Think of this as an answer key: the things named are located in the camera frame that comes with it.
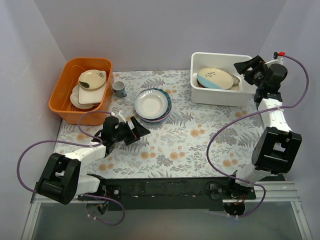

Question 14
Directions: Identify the floral patterned table mat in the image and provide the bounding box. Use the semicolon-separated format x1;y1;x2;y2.
47;69;282;180

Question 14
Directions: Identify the white plastic bin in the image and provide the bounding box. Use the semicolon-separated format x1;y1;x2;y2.
190;52;256;107

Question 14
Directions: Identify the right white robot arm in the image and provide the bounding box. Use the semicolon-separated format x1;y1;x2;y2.
226;52;302;199

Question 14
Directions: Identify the teal beaded ceramic plate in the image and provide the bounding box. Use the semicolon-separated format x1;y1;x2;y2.
139;87;173;120

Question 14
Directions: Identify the cream and blue leaf plate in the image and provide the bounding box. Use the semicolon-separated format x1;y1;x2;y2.
196;67;234;90

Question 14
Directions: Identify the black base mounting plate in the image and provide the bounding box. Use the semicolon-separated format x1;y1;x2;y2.
79;177;240;211

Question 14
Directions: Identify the white ribbed deep plate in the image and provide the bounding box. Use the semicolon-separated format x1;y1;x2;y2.
134;89;169;119

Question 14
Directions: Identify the grey ceramic cup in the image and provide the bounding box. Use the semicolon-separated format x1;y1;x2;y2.
112;81;127;98

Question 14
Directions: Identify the white flower-shaped plate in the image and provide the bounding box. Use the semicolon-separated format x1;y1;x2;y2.
70;84;94;110

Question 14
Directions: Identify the cream plate with leaf sprig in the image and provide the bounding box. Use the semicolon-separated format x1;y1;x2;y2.
196;80;240;91

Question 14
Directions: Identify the orange plastic bin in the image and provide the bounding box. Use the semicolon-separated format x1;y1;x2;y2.
48;57;114;126

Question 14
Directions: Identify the cream plate with dark patch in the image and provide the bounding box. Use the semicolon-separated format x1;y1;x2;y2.
78;69;107;90

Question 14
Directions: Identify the white rectangular plate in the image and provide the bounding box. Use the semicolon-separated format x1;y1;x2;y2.
78;80;106;104

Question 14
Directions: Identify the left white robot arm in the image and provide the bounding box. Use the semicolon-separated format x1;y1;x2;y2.
35;116;151;205

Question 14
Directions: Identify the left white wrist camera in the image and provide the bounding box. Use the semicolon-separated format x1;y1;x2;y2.
115;109;127;123

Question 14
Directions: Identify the small speckled ceramic saucer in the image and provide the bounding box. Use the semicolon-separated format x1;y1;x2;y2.
230;74;241;87

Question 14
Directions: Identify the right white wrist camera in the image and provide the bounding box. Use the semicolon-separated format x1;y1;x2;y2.
265;51;286;67

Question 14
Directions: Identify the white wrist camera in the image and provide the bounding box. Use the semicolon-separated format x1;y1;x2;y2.
115;109;127;123
265;51;286;67

